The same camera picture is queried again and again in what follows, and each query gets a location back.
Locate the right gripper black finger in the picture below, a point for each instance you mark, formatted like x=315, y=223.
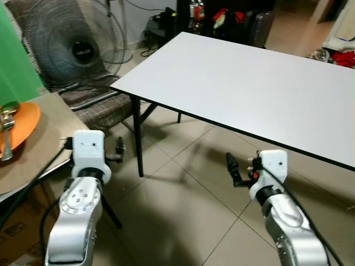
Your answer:
x=238, y=178
x=231, y=162

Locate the black cabinet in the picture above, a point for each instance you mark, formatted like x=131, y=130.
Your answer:
x=202, y=27

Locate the black table leg frame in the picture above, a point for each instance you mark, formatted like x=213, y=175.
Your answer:
x=137, y=138

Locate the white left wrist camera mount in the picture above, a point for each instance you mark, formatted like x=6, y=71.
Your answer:
x=89, y=152

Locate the white rack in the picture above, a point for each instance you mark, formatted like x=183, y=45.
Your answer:
x=341, y=27

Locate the silver spoon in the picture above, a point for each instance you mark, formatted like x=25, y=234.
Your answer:
x=10, y=106

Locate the brown plaid cushioned chair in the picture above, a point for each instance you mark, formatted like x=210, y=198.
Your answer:
x=105, y=113

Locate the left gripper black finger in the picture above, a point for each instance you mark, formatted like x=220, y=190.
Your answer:
x=120, y=148

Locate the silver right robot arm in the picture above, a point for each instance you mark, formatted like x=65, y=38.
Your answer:
x=288, y=233

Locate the brown side table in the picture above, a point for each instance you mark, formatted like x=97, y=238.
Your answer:
x=50, y=133

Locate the black suitcase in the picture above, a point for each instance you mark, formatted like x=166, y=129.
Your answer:
x=260, y=30

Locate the orange plate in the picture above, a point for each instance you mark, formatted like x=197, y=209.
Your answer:
x=25, y=124

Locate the black low stand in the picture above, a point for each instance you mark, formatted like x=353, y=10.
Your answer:
x=163, y=27

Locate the red cloth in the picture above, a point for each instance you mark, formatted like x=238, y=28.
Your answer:
x=233, y=16

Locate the green board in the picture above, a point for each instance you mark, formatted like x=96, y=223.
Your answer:
x=14, y=61

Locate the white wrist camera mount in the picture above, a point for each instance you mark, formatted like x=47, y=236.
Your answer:
x=273, y=166
x=89, y=152

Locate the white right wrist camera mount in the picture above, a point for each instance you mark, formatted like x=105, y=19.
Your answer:
x=273, y=166

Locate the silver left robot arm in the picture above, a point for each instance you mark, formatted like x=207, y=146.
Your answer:
x=77, y=221

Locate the woven patterned basket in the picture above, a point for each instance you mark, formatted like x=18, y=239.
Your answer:
x=320, y=55

